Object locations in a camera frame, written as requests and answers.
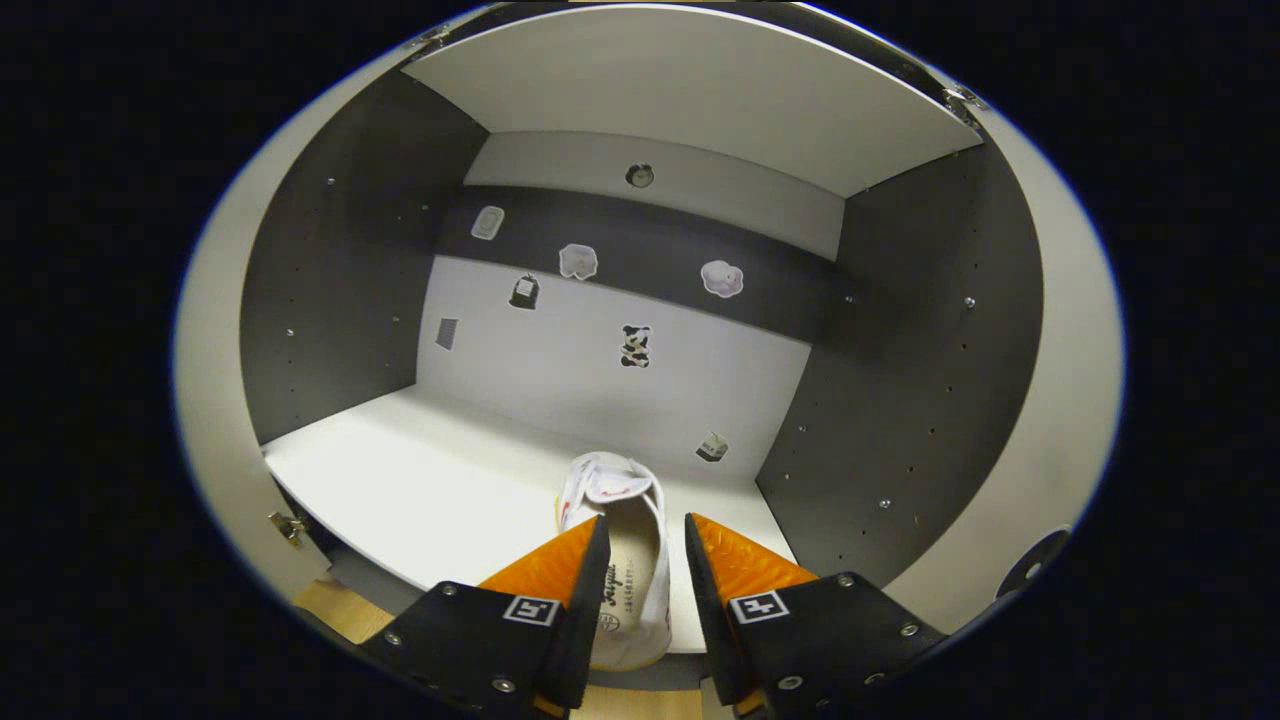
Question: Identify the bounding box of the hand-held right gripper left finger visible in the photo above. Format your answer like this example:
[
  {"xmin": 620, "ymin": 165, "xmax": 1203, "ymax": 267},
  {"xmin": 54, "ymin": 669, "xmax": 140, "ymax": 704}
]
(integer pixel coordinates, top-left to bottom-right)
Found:
[{"xmin": 358, "ymin": 515, "xmax": 612, "ymax": 720}]

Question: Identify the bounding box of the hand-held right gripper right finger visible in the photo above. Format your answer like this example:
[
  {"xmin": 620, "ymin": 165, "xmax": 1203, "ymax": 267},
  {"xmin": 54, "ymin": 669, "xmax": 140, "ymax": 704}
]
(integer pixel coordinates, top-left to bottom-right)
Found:
[{"xmin": 684, "ymin": 512, "xmax": 949, "ymax": 720}]

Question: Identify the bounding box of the white shoe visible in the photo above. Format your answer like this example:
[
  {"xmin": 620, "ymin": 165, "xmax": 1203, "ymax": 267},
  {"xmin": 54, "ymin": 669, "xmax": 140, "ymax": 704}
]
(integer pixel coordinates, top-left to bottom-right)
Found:
[{"xmin": 555, "ymin": 452, "xmax": 673, "ymax": 673}]

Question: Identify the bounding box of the white shoe cabinet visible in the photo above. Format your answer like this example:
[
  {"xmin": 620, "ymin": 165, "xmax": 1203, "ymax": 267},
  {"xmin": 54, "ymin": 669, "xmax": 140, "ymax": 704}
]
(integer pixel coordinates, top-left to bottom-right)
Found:
[{"xmin": 240, "ymin": 3, "xmax": 1046, "ymax": 693}]

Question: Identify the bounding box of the cabinet door with headphones sticker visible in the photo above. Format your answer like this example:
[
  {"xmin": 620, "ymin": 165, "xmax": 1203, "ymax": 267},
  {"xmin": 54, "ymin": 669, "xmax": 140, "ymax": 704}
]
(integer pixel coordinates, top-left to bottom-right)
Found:
[{"xmin": 880, "ymin": 100, "xmax": 1126, "ymax": 636}]

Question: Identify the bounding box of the cabinet door with camera sticker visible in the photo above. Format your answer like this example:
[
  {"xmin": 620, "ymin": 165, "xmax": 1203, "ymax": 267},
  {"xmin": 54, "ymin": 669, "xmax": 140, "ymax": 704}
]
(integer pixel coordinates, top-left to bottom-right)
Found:
[{"xmin": 172, "ymin": 50, "xmax": 441, "ymax": 611}]

